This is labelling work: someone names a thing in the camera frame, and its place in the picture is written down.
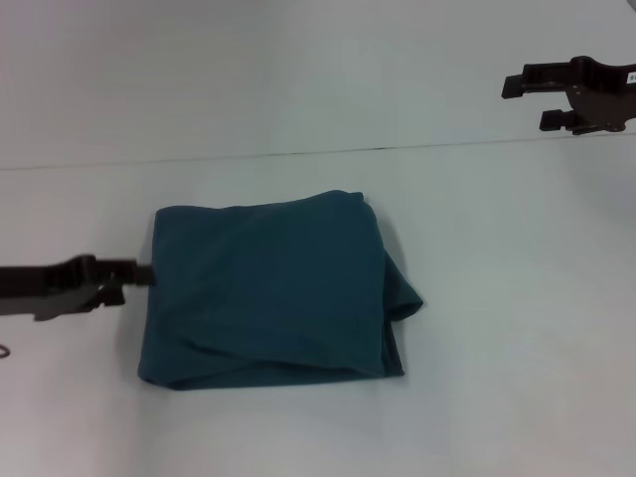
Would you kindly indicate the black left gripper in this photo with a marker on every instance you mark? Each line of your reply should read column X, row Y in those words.
column 45, row 290

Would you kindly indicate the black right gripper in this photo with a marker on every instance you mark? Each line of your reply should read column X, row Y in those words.
column 601, row 94

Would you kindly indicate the teal t-shirt with pink print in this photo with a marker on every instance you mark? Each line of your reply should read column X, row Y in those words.
column 273, row 298

